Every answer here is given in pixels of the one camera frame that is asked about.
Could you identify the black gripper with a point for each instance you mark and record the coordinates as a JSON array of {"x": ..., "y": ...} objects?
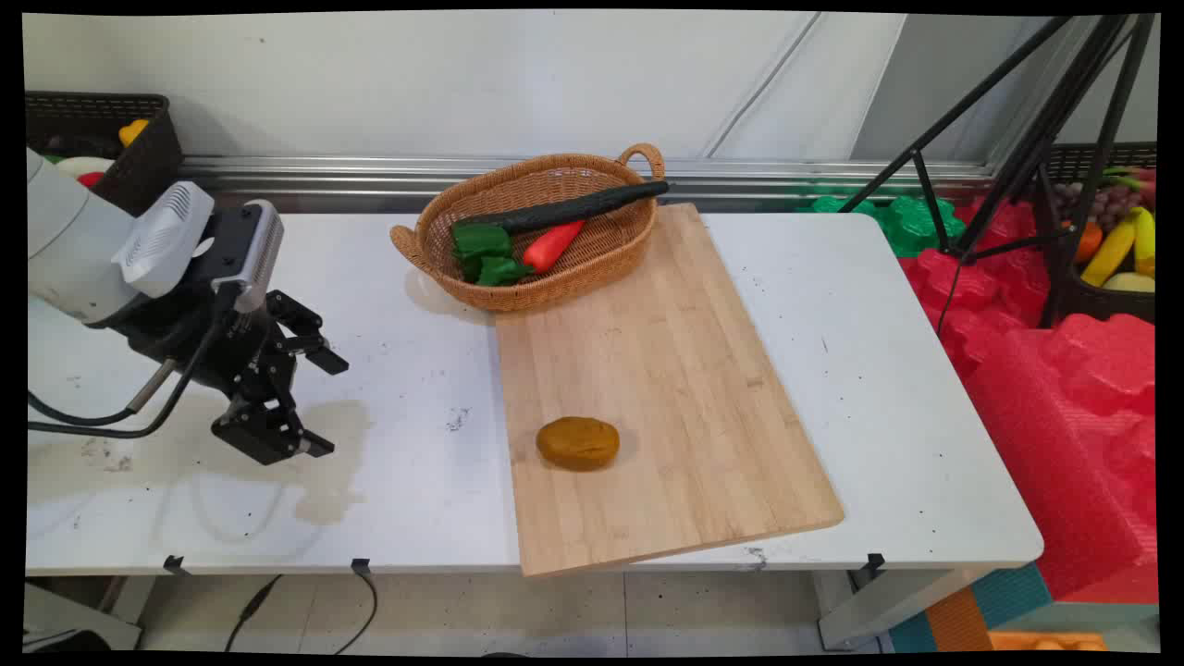
[{"x": 217, "y": 347}]

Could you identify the brown toy potato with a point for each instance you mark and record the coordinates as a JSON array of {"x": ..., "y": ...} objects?
[{"x": 578, "y": 443}]

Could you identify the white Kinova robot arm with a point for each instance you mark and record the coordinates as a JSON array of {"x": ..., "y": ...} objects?
[{"x": 65, "y": 240}]

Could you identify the black table clip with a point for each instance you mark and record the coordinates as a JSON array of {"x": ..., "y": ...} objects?
[
  {"x": 174, "y": 563},
  {"x": 362, "y": 565},
  {"x": 875, "y": 561}
]

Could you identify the green toy pepper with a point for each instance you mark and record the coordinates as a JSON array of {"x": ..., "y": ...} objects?
[
  {"x": 481, "y": 239},
  {"x": 499, "y": 271}
]

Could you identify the black basket with vegetables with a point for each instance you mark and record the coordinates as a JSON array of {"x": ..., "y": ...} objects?
[{"x": 148, "y": 162}]

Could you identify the small red toy vegetable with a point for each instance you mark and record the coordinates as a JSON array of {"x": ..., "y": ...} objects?
[{"x": 91, "y": 179}]

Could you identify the yellow toy vegetable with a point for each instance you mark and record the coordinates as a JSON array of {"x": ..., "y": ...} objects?
[{"x": 133, "y": 131}]

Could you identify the white toy radish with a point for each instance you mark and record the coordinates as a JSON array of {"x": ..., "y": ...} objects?
[{"x": 85, "y": 166}]

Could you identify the red toy pepper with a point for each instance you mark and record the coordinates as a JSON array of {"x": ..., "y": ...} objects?
[{"x": 552, "y": 245}]

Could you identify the dark green toy cucumber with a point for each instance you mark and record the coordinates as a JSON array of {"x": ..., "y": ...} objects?
[{"x": 564, "y": 211}]

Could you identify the wooden cutting board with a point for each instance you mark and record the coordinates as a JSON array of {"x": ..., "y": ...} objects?
[{"x": 666, "y": 398}]

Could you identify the white table leg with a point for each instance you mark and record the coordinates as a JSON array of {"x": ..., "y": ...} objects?
[{"x": 879, "y": 610}]

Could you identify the green foam mat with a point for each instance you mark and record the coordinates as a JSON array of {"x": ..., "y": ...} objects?
[{"x": 911, "y": 227}]

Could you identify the small red foam mat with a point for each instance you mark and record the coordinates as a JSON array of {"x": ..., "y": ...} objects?
[{"x": 971, "y": 287}]

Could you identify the blue and orange mat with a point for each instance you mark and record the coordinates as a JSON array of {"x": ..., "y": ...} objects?
[{"x": 962, "y": 615}]

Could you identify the large red foam mat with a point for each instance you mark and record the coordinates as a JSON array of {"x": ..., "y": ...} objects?
[{"x": 1064, "y": 425}]

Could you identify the orange foam piece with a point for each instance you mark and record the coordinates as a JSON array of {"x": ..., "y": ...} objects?
[{"x": 1045, "y": 641}]

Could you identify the orange toy fruit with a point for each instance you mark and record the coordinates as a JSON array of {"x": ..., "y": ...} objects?
[{"x": 1090, "y": 242}]

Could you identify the black basket with fruit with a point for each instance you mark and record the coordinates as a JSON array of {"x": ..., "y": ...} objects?
[{"x": 1101, "y": 303}]

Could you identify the yellow toy banana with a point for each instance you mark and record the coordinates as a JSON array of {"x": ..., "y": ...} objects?
[
  {"x": 1110, "y": 250},
  {"x": 1145, "y": 240}
]

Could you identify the purple toy grapes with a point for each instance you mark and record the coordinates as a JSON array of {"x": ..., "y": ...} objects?
[{"x": 1105, "y": 202}]

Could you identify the pale yellow toy fruit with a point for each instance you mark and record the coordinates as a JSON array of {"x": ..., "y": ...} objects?
[{"x": 1130, "y": 282}]

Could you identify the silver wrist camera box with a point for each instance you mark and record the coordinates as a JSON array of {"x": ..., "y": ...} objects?
[{"x": 254, "y": 245}]

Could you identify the aluminium wall rail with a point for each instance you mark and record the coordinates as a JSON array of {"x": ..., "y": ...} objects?
[{"x": 370, "y": 171}]

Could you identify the black camera tripod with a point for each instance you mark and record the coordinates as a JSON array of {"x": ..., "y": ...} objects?
[{"x": 1045, "y": 139}]

